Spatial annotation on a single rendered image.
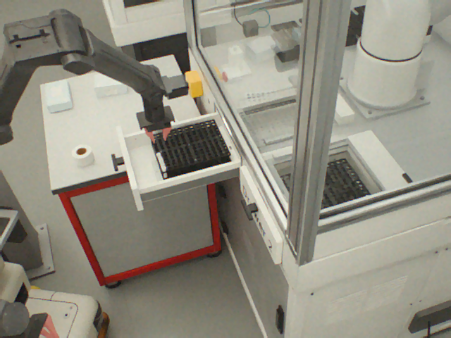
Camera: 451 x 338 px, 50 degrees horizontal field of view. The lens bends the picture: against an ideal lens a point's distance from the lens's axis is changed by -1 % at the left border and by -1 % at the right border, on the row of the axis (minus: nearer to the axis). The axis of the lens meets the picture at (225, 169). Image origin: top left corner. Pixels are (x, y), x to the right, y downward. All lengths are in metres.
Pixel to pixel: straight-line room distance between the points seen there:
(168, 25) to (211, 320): 1.29
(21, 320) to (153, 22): 1.54
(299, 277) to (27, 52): 0.81
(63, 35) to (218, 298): 1.56
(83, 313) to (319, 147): 1.32
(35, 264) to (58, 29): 1.69
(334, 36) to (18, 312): 0.71
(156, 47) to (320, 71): 1.58
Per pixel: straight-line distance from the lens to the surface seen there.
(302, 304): 1.44
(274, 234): 1.29
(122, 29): 2.21
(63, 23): 0.96
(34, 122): 3.30
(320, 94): 0.83
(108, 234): 1.99
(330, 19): 0.75
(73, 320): 2.01
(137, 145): 1.68
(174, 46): 2.33
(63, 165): 1.81
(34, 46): 0.94
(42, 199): 2.80
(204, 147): 1.55
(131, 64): 1.14
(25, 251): 2.42
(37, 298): 2.11
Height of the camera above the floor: 1.98
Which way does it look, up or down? 47 degrees down
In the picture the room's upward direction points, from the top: 4 degrees counter-clockwise
